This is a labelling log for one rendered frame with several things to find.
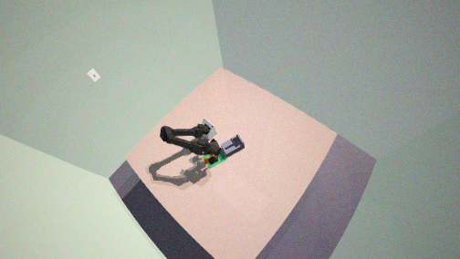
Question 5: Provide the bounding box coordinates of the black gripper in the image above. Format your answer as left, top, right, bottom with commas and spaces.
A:
207, 152, 218, 164

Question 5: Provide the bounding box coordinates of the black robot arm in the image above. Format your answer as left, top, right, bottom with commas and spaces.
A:
160, 124, 221, 157

